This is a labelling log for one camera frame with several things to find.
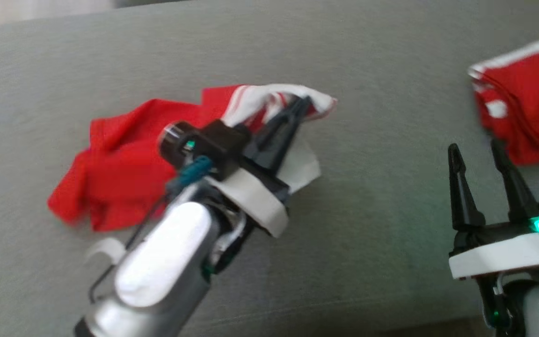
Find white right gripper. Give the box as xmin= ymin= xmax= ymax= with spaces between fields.
xmin=447 ymin=139 xmax=539 ymax=281

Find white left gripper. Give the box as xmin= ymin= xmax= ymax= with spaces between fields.
xmin=204 ymin=96 xmax=312 ymax=238

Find red bulls shorts number 23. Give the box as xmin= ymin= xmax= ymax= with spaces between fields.
xmin=467 ymin=37 xmax=539 ymax=166

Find red bulls basketball jersey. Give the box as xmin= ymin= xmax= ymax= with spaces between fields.
xmin=47 ymin=83 xmax=338 ymax=233

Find grey fabric sofa chaise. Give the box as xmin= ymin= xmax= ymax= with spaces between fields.
xmin=0 ymin=0 xmax=539 ymax=337

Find black cable teal plug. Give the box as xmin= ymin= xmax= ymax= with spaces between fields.
xmin=89 ymin=157 xmax=214 ymax=302

